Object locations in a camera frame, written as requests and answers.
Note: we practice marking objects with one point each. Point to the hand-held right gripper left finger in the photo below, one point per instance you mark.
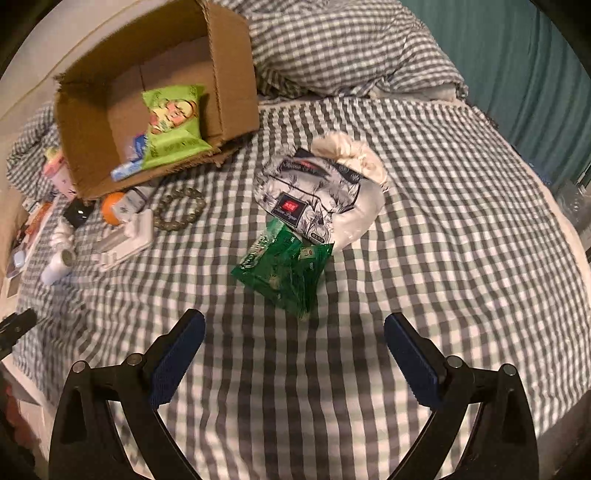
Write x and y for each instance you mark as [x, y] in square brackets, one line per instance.
[180, 355]

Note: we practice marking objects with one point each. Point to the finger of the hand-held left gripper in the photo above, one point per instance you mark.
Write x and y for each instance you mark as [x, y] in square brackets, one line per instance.
[16, 325]

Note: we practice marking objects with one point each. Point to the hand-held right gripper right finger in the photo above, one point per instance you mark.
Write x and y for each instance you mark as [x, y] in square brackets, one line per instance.
[411, 360]

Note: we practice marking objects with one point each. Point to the white tube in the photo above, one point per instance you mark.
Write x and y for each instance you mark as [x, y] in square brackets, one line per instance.
[53, 270]

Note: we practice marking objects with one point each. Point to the white folding phone stand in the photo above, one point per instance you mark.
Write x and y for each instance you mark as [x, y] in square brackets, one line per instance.
[138, 235]

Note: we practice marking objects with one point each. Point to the green foil packet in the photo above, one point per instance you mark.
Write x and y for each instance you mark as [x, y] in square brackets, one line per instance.
[277, 272]

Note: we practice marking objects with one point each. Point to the white floral tissue pack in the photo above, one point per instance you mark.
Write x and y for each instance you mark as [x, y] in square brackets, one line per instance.
[314, 194]

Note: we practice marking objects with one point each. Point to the brown cardboard box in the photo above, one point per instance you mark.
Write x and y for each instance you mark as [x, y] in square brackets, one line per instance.
[92, 138]

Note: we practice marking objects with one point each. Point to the gingham bed sheet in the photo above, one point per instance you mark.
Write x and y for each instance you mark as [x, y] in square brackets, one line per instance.
[415, 277]

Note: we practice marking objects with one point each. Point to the orange packet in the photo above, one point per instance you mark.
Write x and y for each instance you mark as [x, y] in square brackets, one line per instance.
[39, 219]

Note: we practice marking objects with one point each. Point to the orange fruit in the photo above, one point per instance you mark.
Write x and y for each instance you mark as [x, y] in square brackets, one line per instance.
[111, 210]

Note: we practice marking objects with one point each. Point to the pink toy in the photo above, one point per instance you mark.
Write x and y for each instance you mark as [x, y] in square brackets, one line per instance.
[60, 173]

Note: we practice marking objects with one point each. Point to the small white packet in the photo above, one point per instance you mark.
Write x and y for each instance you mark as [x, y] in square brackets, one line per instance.
[134, 203]

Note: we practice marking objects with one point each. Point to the gingham pillow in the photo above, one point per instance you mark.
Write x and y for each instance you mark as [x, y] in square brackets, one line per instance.
[32, 138]
[332, 46]

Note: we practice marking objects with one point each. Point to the blue tissue pack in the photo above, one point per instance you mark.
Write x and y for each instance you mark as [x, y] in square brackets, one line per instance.
[131, 159]

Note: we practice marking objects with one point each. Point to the cream scrunchie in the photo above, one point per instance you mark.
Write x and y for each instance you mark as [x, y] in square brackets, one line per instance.
[351, 152]

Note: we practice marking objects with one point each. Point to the green wet wipes pack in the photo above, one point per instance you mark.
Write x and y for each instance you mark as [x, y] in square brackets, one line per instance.
[173, 120]

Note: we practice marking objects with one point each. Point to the teal curtain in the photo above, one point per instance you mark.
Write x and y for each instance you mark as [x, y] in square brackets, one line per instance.
[508, 69]

